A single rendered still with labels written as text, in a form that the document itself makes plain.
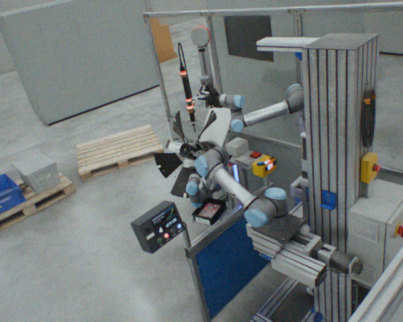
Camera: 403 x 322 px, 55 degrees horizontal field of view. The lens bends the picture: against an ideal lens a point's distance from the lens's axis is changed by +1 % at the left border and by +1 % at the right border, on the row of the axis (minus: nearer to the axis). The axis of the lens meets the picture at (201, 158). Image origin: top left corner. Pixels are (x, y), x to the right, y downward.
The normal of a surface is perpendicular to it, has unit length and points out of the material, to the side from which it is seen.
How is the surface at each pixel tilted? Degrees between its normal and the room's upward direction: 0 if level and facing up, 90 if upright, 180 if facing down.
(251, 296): 0
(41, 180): 95
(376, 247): 90
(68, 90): 90
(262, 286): 0
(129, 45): 90
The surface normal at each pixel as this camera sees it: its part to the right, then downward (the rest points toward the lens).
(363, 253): -0.68, 0.45
